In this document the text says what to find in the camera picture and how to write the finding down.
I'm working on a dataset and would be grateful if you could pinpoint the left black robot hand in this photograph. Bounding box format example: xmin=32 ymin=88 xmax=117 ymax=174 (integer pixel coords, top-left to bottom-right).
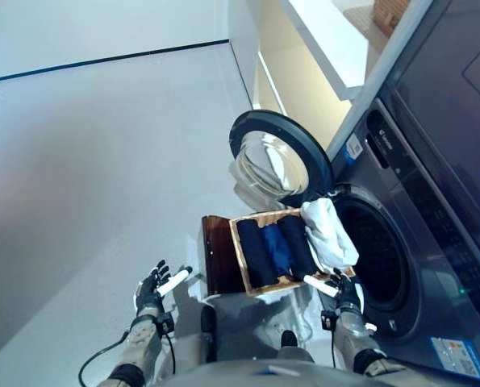
xmin=133 ymin=260 xmax=193 ymax=314

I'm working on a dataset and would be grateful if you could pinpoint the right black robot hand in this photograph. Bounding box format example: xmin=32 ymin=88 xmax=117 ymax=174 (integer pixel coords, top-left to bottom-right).
xmin=303 ymin=268 xmax=364 ymax=314

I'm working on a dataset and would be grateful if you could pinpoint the white cloth garment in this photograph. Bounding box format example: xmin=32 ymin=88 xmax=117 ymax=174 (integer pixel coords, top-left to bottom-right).
xmin=300 ymin=197 xmax=361 ymax=273

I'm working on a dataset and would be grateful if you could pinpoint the black garment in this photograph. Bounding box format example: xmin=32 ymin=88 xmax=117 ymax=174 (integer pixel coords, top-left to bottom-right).
xmin=278 ymin=216 xmax=319 ymax=283
xmin=237 ymin=217 xmax=279 ymax=288

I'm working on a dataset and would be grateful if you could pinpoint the blue garment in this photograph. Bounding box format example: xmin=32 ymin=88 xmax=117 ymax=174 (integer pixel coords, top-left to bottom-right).
xmin=262 ymin=225 xmax=294 ymax=277

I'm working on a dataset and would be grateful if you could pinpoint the dark grey washing machine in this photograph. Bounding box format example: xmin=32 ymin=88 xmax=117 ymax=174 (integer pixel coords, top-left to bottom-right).
xmin=319 ymin=96 xmax=480 ymax=387

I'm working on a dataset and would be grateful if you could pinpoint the round glass washing machine door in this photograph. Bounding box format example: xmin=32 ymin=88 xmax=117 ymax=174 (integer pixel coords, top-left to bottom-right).
xmin=227 ymin=109 xmax=334 ymax=209

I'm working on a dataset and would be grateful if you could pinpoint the right silver robot leg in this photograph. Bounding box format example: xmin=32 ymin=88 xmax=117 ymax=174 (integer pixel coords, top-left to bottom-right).
xmin=259 ymin=322 xmax=317 ymax=362

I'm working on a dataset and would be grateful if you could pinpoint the dark brown glossy stool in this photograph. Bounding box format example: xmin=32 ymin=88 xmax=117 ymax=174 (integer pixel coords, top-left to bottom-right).
xmin=201 ymin=214 xmax=305 ymax=298

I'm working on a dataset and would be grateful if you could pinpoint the rectangular wicker laundry basket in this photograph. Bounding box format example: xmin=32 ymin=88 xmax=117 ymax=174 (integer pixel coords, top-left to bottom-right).
xmin=227 ymin=207 xmax=357 ymax=298

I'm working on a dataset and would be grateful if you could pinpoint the grey robot torso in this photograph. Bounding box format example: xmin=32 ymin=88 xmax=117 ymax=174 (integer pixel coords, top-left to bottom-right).
xmin=158 ymin=358 xmax=386 ymax=387

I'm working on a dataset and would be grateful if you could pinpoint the blue white energy label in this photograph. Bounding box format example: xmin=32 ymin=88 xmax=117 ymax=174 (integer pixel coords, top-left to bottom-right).
xmin=430 ymin=335 xmax=480 ymax=382

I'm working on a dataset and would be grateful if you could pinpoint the blue QR code sticker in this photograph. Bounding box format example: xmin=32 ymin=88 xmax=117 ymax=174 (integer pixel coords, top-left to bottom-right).
xmin=345 ymin=134 xmax=364 ymax=163

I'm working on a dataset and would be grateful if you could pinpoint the dark stacked dryer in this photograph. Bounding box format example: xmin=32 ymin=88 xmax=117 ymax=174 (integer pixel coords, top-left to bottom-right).
xmin=327 ymin=0 xmax=480 ymax=227

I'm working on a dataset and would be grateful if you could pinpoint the white counter cabinet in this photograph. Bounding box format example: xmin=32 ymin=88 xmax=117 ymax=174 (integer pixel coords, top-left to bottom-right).
xmin=227 ymin=0 xmax=386 ymax=119

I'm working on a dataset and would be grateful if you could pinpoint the small wicker storage basket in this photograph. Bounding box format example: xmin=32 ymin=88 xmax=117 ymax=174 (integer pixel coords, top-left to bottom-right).
xmin=373 ymin=0 xmax=411 ymax=27

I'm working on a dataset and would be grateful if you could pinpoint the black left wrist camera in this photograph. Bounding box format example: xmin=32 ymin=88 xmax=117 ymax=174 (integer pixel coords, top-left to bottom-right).
xmin=157 ymin=310 xmax=176 ymax=334

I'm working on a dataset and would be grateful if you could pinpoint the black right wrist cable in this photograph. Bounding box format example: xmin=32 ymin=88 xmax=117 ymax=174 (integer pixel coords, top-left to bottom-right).
xmin=329 ymin=322 xmax=338 ymax=368

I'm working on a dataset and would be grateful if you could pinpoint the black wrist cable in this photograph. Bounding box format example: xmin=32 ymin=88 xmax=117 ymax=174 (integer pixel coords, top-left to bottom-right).
xmin=329 ymin=322 xmax=338 ymax=368
xmin=77 ymin=318 xmax=177 ymax=387

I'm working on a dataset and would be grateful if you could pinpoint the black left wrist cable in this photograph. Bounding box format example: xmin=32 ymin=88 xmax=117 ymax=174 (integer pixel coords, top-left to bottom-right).
xmin=77 ymin=318 xmax=177 ymax=387

